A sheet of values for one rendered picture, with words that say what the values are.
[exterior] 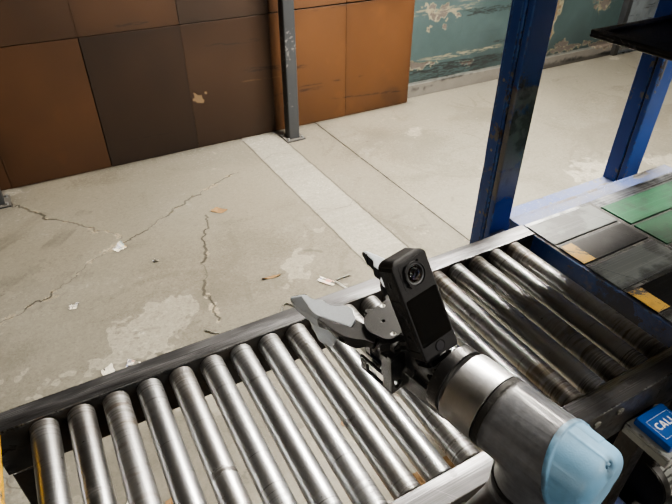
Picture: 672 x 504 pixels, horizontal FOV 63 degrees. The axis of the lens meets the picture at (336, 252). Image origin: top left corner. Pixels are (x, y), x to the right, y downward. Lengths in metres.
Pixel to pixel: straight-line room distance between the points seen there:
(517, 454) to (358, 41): 3.85
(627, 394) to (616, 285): 0.35
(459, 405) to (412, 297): 0.11
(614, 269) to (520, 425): 1.06
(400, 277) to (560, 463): 0.21
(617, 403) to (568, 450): 0.70
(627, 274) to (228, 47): 2.90
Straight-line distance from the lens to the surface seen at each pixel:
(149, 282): 2.74
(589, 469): 0.51
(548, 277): 1.47
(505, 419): 0.52
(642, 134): 2.12
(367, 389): 1.11
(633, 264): 1.58
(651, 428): 1.29
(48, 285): 2.91
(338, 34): 4.12
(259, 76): 3.92
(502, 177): 1.67
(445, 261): 1.43
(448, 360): 0.55
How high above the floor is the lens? 1.65
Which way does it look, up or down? 36 degrees down
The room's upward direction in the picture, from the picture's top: straight up
